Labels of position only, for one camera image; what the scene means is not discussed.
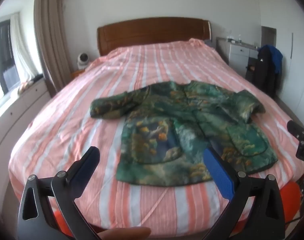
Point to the dark cloth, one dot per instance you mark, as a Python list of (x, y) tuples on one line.
[(38, 78)]

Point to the brown curtain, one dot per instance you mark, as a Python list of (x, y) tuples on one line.
[(50, 42)]

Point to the white desk with drawers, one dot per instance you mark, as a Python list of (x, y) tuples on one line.
[(238, 52)]

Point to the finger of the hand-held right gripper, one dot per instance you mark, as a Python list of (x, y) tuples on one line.
[(298, 130)]

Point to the white wardrobe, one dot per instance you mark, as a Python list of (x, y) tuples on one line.
[(299, 67)]

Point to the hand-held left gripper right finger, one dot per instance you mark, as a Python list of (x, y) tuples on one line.
[(218, 172)]

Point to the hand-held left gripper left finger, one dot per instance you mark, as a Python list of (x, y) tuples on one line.
[(88, 165)]

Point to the white window cabinet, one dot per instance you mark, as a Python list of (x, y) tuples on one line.
[(14, 120)]

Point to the bed with pink striped sheet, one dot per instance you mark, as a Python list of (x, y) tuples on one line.
[(142, 62)]

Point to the wooden headboard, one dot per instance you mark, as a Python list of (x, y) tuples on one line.
[(152, 32)]

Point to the green printed padded jacket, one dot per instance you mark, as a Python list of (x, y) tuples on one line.
[(167, 130)]

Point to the blue garment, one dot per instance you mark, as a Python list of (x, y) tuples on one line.
[(276, 57)]

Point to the chair with dark clothes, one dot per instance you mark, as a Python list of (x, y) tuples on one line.
[(264, 75)]

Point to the small white fan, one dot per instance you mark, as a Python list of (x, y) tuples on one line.
[(82, 60)]

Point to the white sheer curtain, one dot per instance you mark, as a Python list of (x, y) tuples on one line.
[(21, 50)]

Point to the brown bundle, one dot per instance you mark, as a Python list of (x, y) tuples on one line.
[(24, 87)]

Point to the window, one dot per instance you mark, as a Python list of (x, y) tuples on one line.
[(4, 57)]

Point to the wooden nightstand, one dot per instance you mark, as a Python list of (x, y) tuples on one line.
[(77, 74)]

